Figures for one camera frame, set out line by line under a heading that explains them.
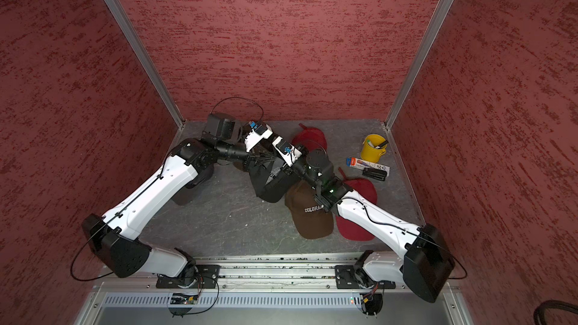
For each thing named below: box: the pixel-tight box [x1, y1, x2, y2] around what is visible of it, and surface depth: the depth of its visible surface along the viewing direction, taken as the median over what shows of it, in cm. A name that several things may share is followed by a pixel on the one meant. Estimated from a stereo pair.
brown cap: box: [284, 180, 335, 240], surface depth 87 cm
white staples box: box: [346, 157, 391, 177], surface depth 105 cm
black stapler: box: [362, 167, 388, 182], surface depth 102 cm
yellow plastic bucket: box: [361, 133, 388, 164], surface depth 103 cm
